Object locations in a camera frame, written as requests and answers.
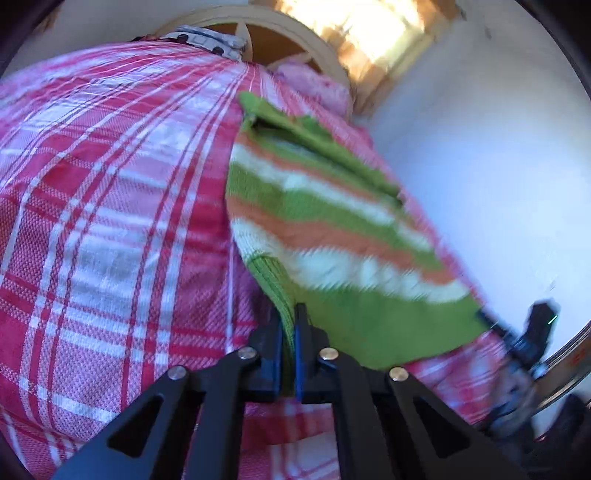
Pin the white patterned pillow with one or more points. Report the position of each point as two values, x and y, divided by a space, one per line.
210 41

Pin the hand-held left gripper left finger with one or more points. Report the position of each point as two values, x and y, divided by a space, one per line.
272 364

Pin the green orange striped knit sweater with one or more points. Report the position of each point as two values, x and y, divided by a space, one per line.
332 240

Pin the wide beige window curtain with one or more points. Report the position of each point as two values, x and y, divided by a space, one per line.
369 32

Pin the shiny round metal rim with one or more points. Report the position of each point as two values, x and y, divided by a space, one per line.
570 360

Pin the cream arched wooden headboard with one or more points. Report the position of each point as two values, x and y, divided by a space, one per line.
277 32

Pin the bed with red plaid sheet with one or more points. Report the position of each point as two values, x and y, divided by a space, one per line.
115 207

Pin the pink floral pillow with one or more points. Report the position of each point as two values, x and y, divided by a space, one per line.
314 85

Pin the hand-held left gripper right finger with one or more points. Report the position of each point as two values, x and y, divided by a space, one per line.
300 364

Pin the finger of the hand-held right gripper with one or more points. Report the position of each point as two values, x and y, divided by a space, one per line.
496 327

